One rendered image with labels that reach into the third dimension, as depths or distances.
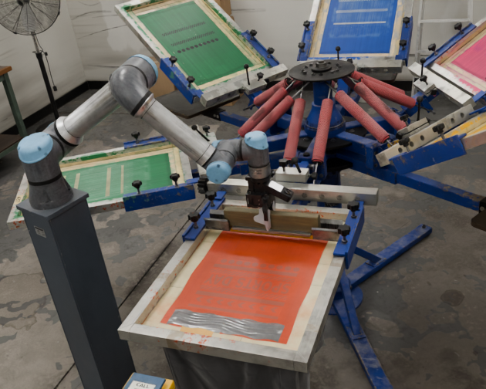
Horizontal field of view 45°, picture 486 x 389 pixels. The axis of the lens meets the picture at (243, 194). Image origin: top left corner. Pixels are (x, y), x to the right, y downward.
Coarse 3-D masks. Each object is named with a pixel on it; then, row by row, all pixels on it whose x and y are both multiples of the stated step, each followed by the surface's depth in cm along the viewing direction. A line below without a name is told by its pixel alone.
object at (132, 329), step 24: (336, 216) 219; (192, 240) 214; (168, 264) 202; (336, 264) 191; (336, 288) 185; (144, 312) 183; (312, 312) 172; (120, 336) 177; (144, 336) 173; (168, 336) 170; (192, 336) 169; (312, 336) 163; (240, 360) 164; (264, 360) 160; (288, 360) 157
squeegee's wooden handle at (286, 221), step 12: (228, 216) 217; (240, 216) 215; (252, 216) 213; (276, 216) 209; (288, 216) 207; (300, 216) 206; (312, 216) 205; (276, 228) 212; (288, 228) 210; (300, 228) 208
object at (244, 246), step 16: (224, 240) 217; (240, 240) 216; (256, 240) 215; (208, 256) 210; (224, 256) 208; (240, 256) 207; (256, 256) 206; (192, 272) 202; (208, 272) 201; (192, 288) 195; (176, 304) 188
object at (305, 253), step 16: (272, 240) 214; (288, 240) 212; (304, 240) 211; (320, 240) 210; (272, 256) 205; (288, 256) 204; (304, 256) 202; (320, 256) 201; (304, 272) 195; (304, 288) 188; (288, 304) 182; (256, 320) 177; (272, 320) 176; (288, 320) 175; (240, 336) 172; (288, 336) 170
